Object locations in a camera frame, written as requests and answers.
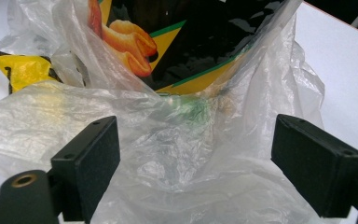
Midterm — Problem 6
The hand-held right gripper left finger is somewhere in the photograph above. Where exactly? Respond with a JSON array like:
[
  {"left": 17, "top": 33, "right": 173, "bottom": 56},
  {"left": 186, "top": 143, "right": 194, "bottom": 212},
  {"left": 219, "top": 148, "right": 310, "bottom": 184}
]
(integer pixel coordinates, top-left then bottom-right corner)
[{"left": 49, "top": 115, "right": 122, "bottom": 224}]

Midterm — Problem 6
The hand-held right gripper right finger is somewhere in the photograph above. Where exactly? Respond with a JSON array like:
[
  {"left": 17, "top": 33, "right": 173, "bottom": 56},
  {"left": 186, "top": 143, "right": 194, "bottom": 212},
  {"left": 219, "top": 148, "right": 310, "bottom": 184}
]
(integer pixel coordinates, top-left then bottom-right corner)
[{"left": 270, "top": 113, "right": 358, "bottom": 219}]

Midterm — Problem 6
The translucent plastic bag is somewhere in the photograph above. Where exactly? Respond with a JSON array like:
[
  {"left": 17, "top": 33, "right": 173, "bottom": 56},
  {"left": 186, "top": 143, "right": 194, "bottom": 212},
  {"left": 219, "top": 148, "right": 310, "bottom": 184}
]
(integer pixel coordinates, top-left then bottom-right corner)
[{"left": 0, "top": 0, "right": 326, "bottom": 224}]

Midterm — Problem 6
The black and yellow snack packet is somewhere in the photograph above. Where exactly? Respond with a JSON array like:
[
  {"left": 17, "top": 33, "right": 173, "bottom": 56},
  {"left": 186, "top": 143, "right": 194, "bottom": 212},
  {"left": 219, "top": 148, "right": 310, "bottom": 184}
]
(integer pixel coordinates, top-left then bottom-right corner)
[{"left": 87, "top": 0, "right": 291, "bottom": 96}]

